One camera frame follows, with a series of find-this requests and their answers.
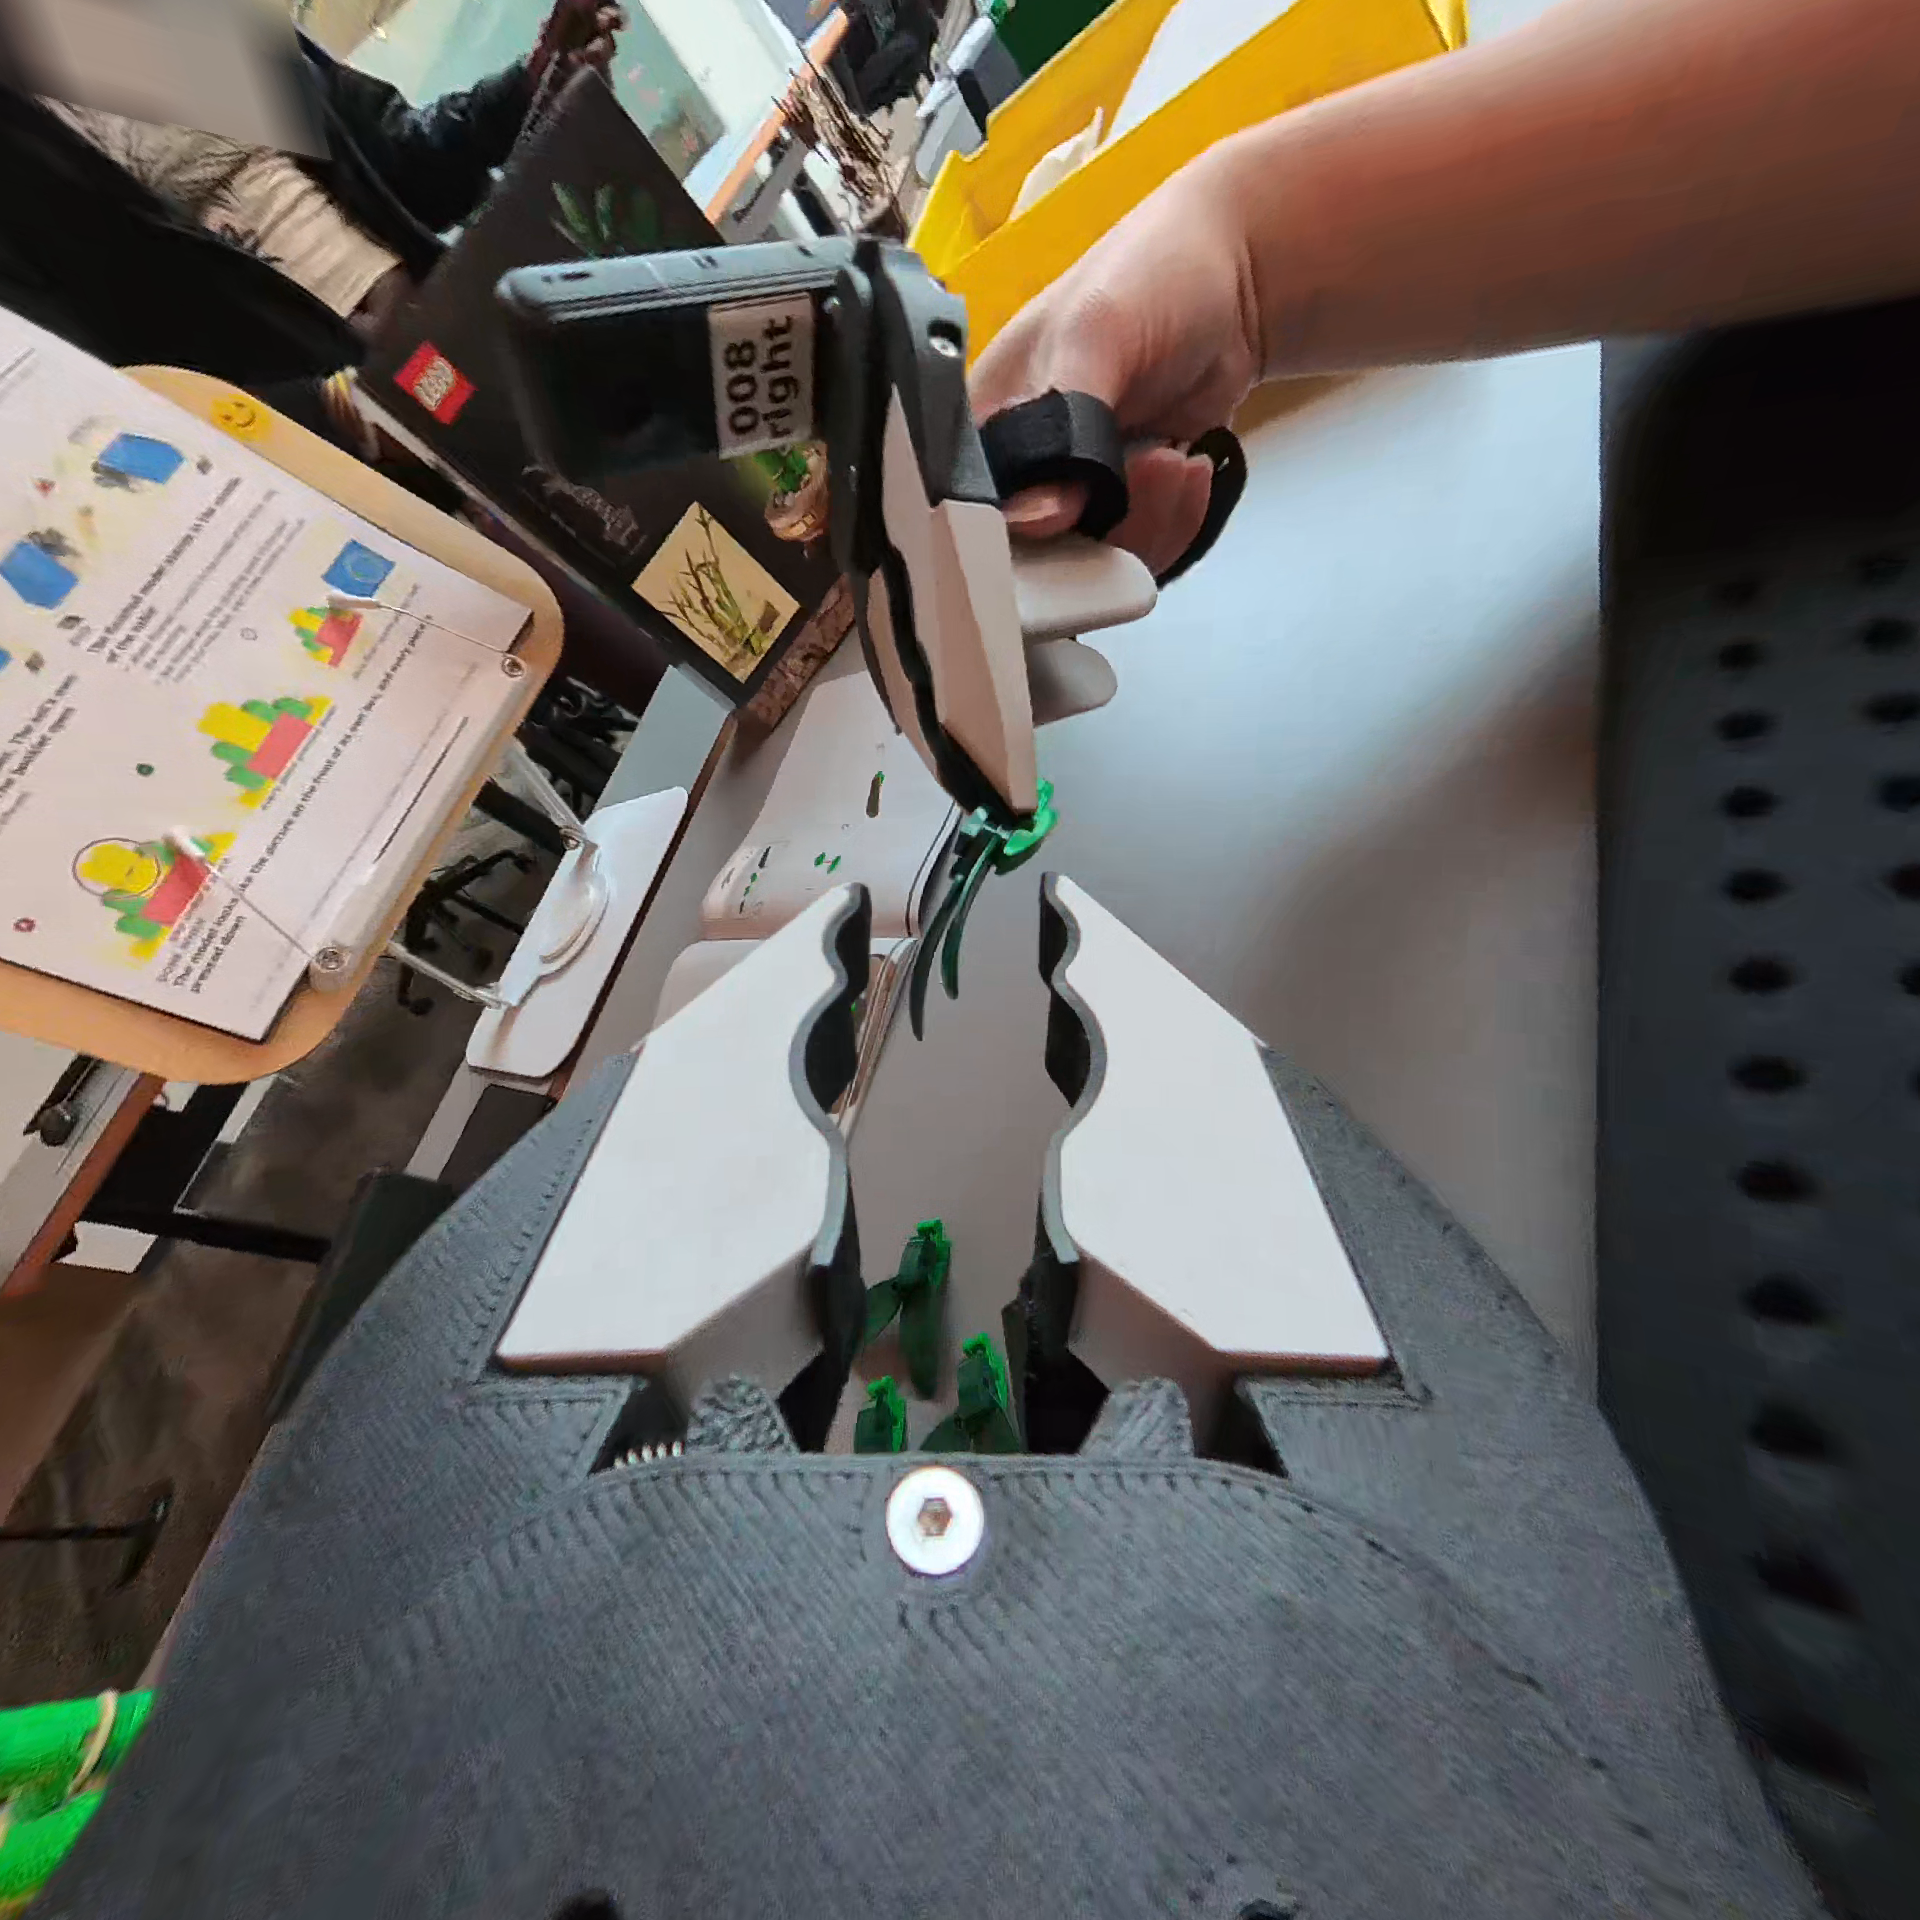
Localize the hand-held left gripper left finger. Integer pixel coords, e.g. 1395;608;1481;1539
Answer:
495;886;875;1450

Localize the person's right forearm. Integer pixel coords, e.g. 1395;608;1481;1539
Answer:
1229;0;1920;395

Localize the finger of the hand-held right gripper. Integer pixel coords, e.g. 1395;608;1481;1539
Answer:
847;394;1040;824

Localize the green lego bamboo model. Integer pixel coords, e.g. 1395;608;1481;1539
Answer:
0;1686;155;1912

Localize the single green lego leaf piece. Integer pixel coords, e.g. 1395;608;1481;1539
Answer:
904;777;1061;1040

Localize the white stand base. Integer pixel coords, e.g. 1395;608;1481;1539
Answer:
462;784;695;1087

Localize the wooden document board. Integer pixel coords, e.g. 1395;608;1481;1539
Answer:
0;369;567;1087

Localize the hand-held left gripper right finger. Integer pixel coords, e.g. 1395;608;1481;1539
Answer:
1031;873;1391;1396

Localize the black lego set box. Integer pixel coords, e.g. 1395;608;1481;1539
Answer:
356;67;864;711

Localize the black perforated pad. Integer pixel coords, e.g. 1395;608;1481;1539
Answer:
1593;294;1920;1920

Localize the group of green lego leaves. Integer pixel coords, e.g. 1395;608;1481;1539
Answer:
852;1219;1023;1457

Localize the person's right hand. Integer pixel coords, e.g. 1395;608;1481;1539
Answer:
966;151;1265;587

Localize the yellow plastic bin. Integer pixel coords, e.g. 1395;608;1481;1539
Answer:
907;0;1473;425

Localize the printed instruction sheet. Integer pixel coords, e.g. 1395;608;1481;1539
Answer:
0;307;536;1046

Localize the lego instruction booklet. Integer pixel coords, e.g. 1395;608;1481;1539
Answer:
661;646;965;1030

